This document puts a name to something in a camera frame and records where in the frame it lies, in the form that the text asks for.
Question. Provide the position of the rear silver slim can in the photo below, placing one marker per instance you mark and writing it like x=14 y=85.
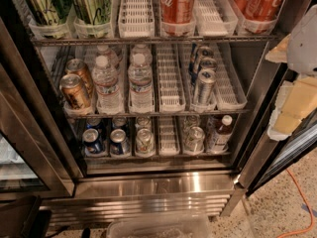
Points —
x=196 y=52

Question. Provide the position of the front gold can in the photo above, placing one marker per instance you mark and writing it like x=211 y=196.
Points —
x=74 y=91

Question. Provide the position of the silver can bottom shelf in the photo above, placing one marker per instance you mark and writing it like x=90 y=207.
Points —
x=194 y=140

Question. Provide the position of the right front red cola can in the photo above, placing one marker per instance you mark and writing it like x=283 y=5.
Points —
x=261 y=10

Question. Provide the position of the rear left blue can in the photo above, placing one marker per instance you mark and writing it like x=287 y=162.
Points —
x=98 y=124

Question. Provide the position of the front silver slim can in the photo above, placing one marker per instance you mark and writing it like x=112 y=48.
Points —
x=204 y=86

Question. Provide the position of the left green can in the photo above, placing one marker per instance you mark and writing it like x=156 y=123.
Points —
x=49 y=12

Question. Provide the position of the blue can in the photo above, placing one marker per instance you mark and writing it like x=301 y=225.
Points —
x=92 y=141
x=119 y=143
x=120 y=123
x=98 y=124

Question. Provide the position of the silver slim can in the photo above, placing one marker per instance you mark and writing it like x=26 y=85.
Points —
x=203 y=63
x=204 y=86
x=196 y=52

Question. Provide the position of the green can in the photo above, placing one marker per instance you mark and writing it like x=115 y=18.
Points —
x=93 y=12
x=49 y=12

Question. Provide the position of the empty white tray top shelf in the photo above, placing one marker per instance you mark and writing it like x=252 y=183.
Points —
x=136 y=19

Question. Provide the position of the empty white tray shelf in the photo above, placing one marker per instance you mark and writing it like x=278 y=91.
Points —
x=136 y=19
x=171 y=96

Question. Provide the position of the front left blue can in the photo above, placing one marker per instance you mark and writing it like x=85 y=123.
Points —
x=92 y=141

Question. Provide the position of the white patterned can bottom shelf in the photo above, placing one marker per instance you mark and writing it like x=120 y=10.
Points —
x=145 y=141

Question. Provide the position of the right green can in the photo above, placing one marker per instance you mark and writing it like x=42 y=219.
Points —
x=93 y=12

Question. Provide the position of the gold can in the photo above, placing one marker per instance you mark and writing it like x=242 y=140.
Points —
x=79 y=67
x=74 y=91

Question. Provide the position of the water bottle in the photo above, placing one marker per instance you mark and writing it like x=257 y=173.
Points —
x=141 y=49
x=106 y=51
x=141 y=83
x=105 y=78

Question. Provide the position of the empty white tray middle shelf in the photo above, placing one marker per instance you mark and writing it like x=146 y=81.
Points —
x=171 y=96

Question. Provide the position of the centre red cola can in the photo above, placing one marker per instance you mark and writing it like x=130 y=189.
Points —
x=176 y=11

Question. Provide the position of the rear gold can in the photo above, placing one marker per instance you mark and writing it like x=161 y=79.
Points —
x=79 y=67

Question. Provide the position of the open fridge door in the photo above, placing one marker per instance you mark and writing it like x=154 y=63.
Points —
x=260 y=158

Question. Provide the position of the brown drink bottle white cap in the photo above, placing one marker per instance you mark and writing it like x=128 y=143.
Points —
x=220 y=134

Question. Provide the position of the middle silver slim can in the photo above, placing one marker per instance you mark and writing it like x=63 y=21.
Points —
x=203 y=63

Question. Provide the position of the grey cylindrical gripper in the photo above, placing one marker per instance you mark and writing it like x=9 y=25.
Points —
x=304 y=44

